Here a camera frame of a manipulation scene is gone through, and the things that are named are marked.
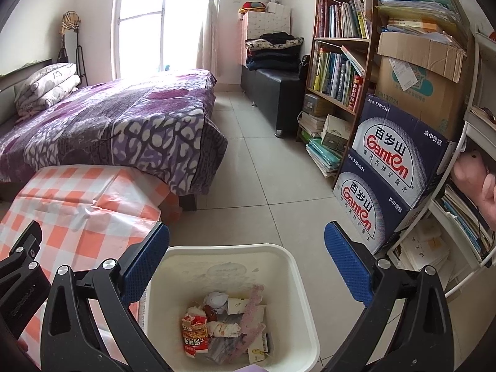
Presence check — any white paper ball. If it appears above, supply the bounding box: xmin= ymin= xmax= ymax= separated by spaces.
xmin=203 ymin=290 xmax=230 ymax=314

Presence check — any pile of papers and folders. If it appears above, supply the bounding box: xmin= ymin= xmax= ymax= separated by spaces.
xmin=374 ymin=0 xmax=469 ymax=51

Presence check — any bed headboard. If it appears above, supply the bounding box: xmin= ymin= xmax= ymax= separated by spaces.
xmin=0 ymin=59 xmax=53 ymax=94

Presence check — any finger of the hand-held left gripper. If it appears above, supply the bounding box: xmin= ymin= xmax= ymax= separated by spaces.
xmin=0 ymin=220 xmax=42 ymax=276

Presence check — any white plastic trash bin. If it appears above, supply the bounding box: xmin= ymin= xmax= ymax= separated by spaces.
xmin=141 ymin=243 xmax=321 ymax=372

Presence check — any checked scarf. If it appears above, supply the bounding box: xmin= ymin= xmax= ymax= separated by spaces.
xmin=59 ymin=11 xmax=81 ymax=35

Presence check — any white curtain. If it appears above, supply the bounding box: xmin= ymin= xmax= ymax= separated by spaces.
xmin=196 ymin=0 xmax=221 ymax=72

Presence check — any white wire rack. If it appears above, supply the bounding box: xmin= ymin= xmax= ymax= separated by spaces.
xmin=387 ymin=31 xmax=496 ymax=299

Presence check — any black coat rack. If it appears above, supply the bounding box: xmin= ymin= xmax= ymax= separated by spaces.
xmin=58 ymin=11 xmax=89 ymax=86

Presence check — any brown cardboard box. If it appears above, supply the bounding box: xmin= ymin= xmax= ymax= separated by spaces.
xmin=374 ymin=31 xmax=467 ymax=142

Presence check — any orange checkered tablecloth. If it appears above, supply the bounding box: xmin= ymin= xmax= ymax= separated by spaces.
xmin=0 ymin=165 xmax=183 ymax=361

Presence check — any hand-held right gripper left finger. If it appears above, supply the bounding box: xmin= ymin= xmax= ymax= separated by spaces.
xmin=41 ymin=223 xmax=171 ymax=372

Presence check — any long white carton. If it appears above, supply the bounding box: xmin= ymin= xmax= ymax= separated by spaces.
xmin=246 ymin=333 xmax=274 ymax=362

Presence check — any red instant noodle wrapper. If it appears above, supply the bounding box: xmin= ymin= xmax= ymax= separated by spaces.
xmin=181 ymin=314 xmax=210 ymax=359

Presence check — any wooden bookshelf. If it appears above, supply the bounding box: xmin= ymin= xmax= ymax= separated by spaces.
xmin=296 ymin=0 xmax=382 ymax=179

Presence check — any stack of white papers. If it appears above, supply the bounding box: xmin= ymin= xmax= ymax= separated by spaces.
xmin=389 ymin=217 xmax=456 ymax=280

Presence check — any row of colourful books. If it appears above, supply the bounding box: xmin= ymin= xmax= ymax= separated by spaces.
xmin=310 ymin=46 xmax=367 ymax=111

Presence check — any pink plush toy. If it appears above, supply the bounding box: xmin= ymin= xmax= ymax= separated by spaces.
xmin=451 ymin=151 xmax=496 ymax=233

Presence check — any folded patterned quilt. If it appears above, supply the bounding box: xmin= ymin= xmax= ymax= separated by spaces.
xmin=15 ymin=63 xmax=80 ymax=116

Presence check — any stack of boxes and books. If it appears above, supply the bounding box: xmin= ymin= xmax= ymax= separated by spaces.
xmin=298 ymin=93 xmax=351 ymax=150

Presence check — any stack of teal booklets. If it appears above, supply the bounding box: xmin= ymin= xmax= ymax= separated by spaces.
xmin=305 ymin=137 xmax=343 ymax=179

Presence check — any blue water bottle carton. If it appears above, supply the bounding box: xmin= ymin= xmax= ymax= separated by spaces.
xmin=333 ymin=149 xmax=411 ymax=254
xmin=351 ymin=94 xmax=452 ymax=206

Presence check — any pile of folded clothes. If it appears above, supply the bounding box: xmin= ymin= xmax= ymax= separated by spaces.
xmin=244 ymin=32 xmax=305 ymax=72

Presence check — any row of thin books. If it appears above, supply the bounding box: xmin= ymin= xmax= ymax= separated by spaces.
xmin=434 ymin=184 xmax=493 ymax=264

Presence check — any white patterned cloth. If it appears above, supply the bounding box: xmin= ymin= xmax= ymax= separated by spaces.
xmin=207 ymin=320 xmax=243 ymax=338

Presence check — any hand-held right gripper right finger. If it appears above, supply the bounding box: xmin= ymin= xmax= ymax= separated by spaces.
xmin=321 ymin=221 xmax=454 ymax=372

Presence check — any window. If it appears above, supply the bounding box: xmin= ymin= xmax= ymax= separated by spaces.
xmin=112 ymin=0 xmax=210 ymax=80

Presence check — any row of upright books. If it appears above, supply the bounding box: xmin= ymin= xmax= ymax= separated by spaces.
xmin=314 ymin=0 xmax=373 ymax=39

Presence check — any black bench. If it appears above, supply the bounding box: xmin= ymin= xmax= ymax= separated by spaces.
xmin=240 ymin=64 xmax=307 ymax=137

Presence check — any white quilted storage box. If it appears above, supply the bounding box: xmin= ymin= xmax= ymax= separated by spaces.
xmin=241 ymin=10 xmax=291 ymax=41

